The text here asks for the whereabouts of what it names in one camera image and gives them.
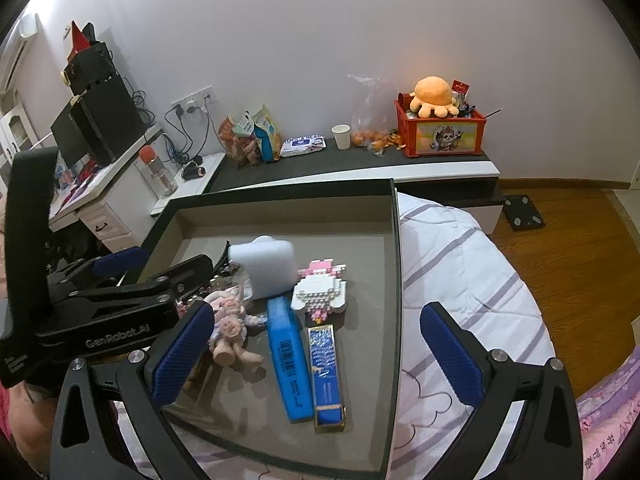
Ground blue highlighter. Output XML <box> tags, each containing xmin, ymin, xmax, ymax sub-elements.
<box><xmin>265</xmin><ymin>296</ymin><xmax>316</xmax><ymax>423</ymax></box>

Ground red storage crate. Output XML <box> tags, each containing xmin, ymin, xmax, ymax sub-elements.
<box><xmin>394</xmin><ymin>92</ymin><xmax>488</xmax><ymax>157</ymax></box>

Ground white nightstand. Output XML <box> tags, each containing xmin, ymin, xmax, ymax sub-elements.
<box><xmin>150</xmin><ymin>152</ymin><xmax>227</xmax><ymax>218</ymax></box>

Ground white door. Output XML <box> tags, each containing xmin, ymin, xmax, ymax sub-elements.
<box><xmin>622</xmin><ymin>150</ymin><xmax>640</xmax><ymax>196</ymax></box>

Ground white glass door cabinet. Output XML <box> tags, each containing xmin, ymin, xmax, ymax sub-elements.
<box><xmin>0</xmin><ymin>102</ymin><xmax>36</xmax><ymax>166</ymax></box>

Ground black hair clip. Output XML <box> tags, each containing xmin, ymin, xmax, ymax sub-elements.
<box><xmin>175</xmin><ymin>240</ymin><xmax>246</xmax><ymax>311</ymax></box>

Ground red pointed object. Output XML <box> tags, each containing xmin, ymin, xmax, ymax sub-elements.
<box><xmin>69</xmin><ymin>21</ymin><xmax>97</xmax><ymax>58</ymax></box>

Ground white air conditioner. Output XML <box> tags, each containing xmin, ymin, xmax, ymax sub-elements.
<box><xmin>0</xmin><ymin>12</ymin><xmax>40</xmax><ymax>93</ymax></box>

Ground orange octopus plush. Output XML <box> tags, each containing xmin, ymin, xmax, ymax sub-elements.
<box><xmin>410</xmin><ymin>76</ymin><xmax>460</xmax><ymax>118</ymax></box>

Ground pink doll figure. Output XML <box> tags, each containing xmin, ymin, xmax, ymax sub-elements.
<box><xmin>202</xmin><ymin>285</ymin><xmax>268</xmax><ymax>373</ymax></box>

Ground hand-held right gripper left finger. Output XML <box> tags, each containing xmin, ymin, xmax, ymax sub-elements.
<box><xmin>50</xmin><ymin>301</ymin><xmax>216</xmax><ymax>480</ymax></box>

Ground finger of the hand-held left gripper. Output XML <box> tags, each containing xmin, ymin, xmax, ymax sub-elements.
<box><xmin>49</xmin><ymin>254</ymin><xmax>215</xmax><ymax>307</ymax></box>
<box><xmin>47</xmin><ymin>245</ymin><xmax>149</xmax><ymax>287</ymax></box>

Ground blue and yellow snack bag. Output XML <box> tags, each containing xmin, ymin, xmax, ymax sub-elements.
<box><xmin>252</xmin><ymin>105</ymin><xmax>282</xmax><ymax>163</ymax></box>

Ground water bottle with orange lid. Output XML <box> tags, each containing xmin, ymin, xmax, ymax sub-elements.
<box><xmin>139</xmin><ymin>146</ymin><xmax>178</xmax><ymax>197</ymax></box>

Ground dark headboard shelf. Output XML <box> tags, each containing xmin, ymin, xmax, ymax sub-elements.
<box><xmin>207</xmin><ymin>137</ymin><xmax>506</xmax><ymax>233</ymax></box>

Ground black bathroom scale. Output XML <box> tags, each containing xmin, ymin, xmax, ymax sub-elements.
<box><xmin>502</xmin><ymin>196</ymin><xmax>547</xmax><ymax>232</ymax></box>

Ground pink printed blanket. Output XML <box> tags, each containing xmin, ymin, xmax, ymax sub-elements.
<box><xmin>575</xmin><ymin>355</ymin><xmax>640</xmax><ymax>480</ymax></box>

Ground black computer monitor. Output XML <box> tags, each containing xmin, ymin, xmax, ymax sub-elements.
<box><xmin>50</xmin><ymin>100</ymin><xmax>96</xmax><ymax>166</ymax></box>

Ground blue and gold packet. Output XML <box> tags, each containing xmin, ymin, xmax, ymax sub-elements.
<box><xmin>306</xmin><ymin>324</ymin><xmax>347</xmax><ymax>433</ymax></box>

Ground white wall socket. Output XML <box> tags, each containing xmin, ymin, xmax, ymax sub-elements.
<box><xmin>172</xmin><ymin>86</ymin><xmax>213</xmax><ymax>115</ymax></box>

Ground black power cables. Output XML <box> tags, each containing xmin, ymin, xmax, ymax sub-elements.
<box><xmin>130</xmin><ymin>77</ymin><xmax>213</xmax><ymax>166</ymax></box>

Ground white rounded charger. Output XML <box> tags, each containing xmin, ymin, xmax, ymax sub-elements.
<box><xmin>227</xmin><ymin>236</ymin><xmax>298</xmax><ymax>301</ymax></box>

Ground white desk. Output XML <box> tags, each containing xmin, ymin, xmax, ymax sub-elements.
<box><xmin>47</xmin><ymin>125</ymin><xmax>166</xmax><ymax>253</ymax></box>

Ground wet wipes pack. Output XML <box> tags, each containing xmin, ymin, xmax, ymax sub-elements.
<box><xmin>280</xmin><ymin>135</ymin><xmax>327</xmax><ymax>157</ymax></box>

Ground black computer tower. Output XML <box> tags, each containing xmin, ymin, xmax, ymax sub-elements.
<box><xmin>70</xmin><ymin>75</ymin><xmax>147</xmax><ymax>167</ymax></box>

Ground pink box with black rim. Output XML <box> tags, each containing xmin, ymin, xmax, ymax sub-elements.
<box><xmin>140</xmin><ymin>178</ymin><xmax>401</xmax><ymax>476</ymax></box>

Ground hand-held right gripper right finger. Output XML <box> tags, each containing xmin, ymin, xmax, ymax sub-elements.
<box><xmin>419</xmin><ymin>301</ymin><xmax>586</xmax><ymax>480</ymax></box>

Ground white building block figure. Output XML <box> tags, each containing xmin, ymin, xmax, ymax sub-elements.
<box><xmin>290</xmin><ymin>260</ymin><xmax>348</xmax><ymax>323</ymax></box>

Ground person's left forearm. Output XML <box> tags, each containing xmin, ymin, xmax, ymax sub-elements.
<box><xmin>0</xmin><ymin>380</ymin><xmax>66</xmax><ymax>480</ymax></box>

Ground plastic bag of oranges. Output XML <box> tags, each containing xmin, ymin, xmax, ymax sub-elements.
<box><xmin>347</xmin><ymin>74</ymin><xmax>403</xmax><ymax>153</ymax></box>

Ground orange snack bag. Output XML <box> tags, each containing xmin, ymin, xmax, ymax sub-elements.
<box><xmin>217</xmin><ymin>116</ymin><xmax>248</xmax><ymax>166</ymax></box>

